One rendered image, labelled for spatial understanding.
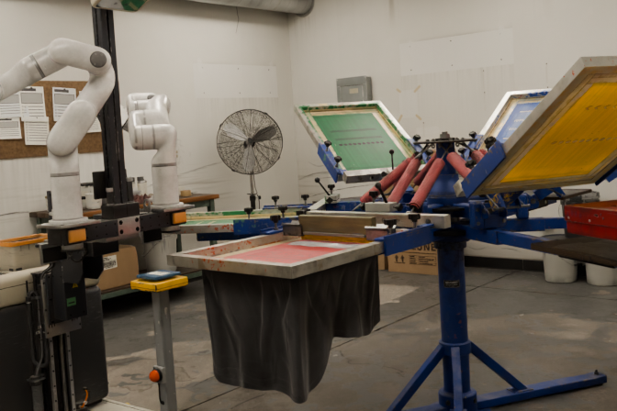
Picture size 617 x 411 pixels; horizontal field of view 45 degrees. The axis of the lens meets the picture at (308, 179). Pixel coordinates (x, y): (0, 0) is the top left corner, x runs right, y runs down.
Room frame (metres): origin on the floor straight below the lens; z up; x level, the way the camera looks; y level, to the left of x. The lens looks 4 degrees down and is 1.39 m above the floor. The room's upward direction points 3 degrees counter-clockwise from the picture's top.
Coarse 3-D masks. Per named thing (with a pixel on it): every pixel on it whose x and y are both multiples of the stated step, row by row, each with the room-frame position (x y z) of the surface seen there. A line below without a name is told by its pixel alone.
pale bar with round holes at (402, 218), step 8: (360, 216) 3.06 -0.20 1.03; (368, 216) 3.03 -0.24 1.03; (376, 216) 3.01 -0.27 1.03; (384, 216) 2.98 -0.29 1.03; (392, 216) 2.96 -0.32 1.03; (400, 216) 2.93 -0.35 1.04; (408, 216) 2.91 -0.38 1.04; (424, 216) 2.86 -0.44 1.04; (432, 216) 2.84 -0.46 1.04; (440, 216) 2.82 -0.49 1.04; (448, 216) 2.83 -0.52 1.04; (400, 224) 2.93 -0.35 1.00; (408, 224) 2.91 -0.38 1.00; (416, 224) 2.89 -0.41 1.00; (440, 224) 2.82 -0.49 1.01; (448, 224) 2.83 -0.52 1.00
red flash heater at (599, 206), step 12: (576, 204) 2.39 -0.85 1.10; (588, 204) 2.37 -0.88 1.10; (600, 204) 2.35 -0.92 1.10; (612, 204) 2.33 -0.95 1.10; (564, 216) 2.38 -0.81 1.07; (576, 216) 2.33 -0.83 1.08; (588, 216) 2.28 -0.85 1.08; (600, 216) 2.22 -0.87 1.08; (612, 216) 2.18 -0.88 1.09; (576, 228) 2.33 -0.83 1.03; (588, 228) 2.28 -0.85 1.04; (600, 228) 2.23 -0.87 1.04; (612, 228) 2.18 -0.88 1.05
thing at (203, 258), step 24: (240, 240) 2.83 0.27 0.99; (264, 240) 2.92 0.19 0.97; (168, 264) 2.59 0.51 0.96; (192, 264) 2.51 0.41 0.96; (216, 264) 2.43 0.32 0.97; (240, 264) 2.36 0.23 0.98; (264, 264) 2.29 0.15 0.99; (288, 264) 2.25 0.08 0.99; (312, 264) 2.29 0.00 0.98; (336, 264) 2.38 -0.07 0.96
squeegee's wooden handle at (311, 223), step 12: (300, 216) 2.96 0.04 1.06; (312, 216) 2.92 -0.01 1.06; (324, 216) 2.88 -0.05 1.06; (336, 216) 2.85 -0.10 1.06; (348, 216) 2.83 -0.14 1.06; (312, 228) 2.92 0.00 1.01; (324, 228) 2.88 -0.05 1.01; (336, 228) 2.84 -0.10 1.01; (348, 228) 2.80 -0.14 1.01; (360, 228) 2.77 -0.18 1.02
